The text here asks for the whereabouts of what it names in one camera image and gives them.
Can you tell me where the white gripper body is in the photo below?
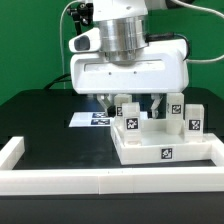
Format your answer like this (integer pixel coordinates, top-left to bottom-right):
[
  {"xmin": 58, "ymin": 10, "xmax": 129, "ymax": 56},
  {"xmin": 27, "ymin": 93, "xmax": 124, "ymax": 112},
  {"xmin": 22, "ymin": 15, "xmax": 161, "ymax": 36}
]
[{"xmin": 70, "ymin": 39, "xmax": 189, "ymax": 94}]

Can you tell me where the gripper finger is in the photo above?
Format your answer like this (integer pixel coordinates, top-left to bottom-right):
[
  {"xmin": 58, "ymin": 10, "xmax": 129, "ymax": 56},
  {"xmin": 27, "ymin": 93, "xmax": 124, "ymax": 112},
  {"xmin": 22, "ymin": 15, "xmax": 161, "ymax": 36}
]
[
  {"xmin": 151, "ymin": 94, "xmax": 163, "ymax": 118},
  {"xmin": 97, "ymin": 94, "xmax": 112, "ymax": 115}
]

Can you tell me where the white square tabletop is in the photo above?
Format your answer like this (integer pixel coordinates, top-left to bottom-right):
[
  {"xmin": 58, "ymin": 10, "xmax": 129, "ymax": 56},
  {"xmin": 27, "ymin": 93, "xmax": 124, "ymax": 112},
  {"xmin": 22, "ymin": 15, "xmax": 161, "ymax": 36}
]
[{"xmin": 110, "ymin": 119, "xmax": 224, "ymax": 166}]

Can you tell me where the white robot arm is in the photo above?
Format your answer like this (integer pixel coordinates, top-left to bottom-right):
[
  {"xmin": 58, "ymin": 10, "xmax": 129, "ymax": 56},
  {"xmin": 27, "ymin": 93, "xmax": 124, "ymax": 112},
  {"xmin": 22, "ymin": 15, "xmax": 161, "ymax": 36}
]
[{"xmin": 69, "ymin": 0, "xmax": 197, "ymax": 117}]

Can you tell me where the white U-shaped obstacle fence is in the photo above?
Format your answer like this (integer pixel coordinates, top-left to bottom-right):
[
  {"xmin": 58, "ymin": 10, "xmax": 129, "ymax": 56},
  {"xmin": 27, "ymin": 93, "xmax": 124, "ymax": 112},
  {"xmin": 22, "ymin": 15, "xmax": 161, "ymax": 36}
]
[{"xmin": 0, "ymin": 134, "xmax": 224, "ymax": 196}]

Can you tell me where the white marker base plate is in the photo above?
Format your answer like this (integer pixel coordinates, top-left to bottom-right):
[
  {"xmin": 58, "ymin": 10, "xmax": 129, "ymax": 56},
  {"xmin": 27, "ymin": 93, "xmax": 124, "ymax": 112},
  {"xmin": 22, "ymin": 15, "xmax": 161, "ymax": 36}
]
[{"xmin": 69, "ymin": 112, "xmax": 114, "ymax": 127}]

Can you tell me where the black cable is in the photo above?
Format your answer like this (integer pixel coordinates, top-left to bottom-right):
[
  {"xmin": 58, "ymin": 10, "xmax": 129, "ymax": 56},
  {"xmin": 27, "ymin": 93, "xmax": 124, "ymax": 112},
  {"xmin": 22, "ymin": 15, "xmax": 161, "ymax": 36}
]
[{"xmin": 43, "ymin": 73, "xmax": 72, "ymax": 90}]

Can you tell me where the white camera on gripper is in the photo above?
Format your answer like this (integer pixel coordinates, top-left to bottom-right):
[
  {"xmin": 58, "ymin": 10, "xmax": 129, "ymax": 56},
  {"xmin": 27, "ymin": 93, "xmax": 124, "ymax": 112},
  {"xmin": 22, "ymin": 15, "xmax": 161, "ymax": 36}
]
[{"xmin": 69, "ymin": 28, "xmax": 101, "ymax": 53}]

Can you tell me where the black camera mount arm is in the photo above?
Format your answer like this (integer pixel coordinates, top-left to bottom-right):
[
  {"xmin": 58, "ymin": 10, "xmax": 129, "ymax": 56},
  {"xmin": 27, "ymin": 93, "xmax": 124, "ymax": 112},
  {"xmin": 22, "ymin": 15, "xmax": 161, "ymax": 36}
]
[{"xmin": 66, "ymin": 2, "xmax": 93, "ymax": 35}]

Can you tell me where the white cable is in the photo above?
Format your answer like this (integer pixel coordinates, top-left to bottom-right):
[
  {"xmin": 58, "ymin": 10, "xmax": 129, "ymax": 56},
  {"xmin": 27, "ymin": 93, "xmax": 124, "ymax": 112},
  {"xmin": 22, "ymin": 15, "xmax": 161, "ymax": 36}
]
[{"xmin": 59, "ymin": 0, "xmax": 86, "ymax": 90}]

